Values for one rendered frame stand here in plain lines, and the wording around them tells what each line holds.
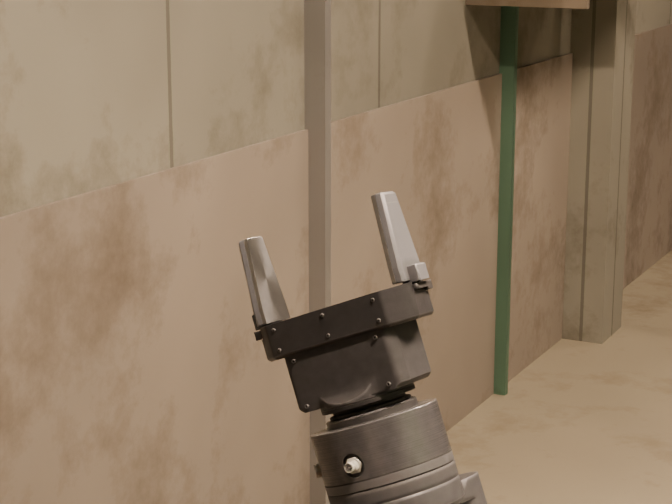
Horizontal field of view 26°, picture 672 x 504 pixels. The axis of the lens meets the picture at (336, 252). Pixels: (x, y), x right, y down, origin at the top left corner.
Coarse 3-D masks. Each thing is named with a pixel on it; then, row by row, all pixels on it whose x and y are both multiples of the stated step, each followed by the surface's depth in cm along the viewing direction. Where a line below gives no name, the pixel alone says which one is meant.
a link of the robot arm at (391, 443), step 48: (288, 336) 97; (336, 336) 95; (384, 336) 94; (336, 384) 96; (384, 384) 94; (336, 432) 94; (384, 432) 93; (432, 432) 94; (336, 480) 94; (384, 480) 93
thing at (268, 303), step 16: (256, 240) 101; (256, 256) 100; (256, 272) 99; (272, 272) 101; (256, 288) 99; (272, 288) 101; (256, 304) 99; (272, 304) 100; (256, 320) 99; (272, 320) 100
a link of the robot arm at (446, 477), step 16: (448, 464) 95; (400, 480) 93; (416, 480) 93; (432, 480) 93; (448, 480) 94; (464, 480) 98; (336, 496) 95; (352, 496) 94; (368, 496) 93; (384, 496) 93; (400, 496) 93; (416, 496) 93; (432, 496) 93; (448, 496) 94; (464, 496) 98; (480, 496) 99
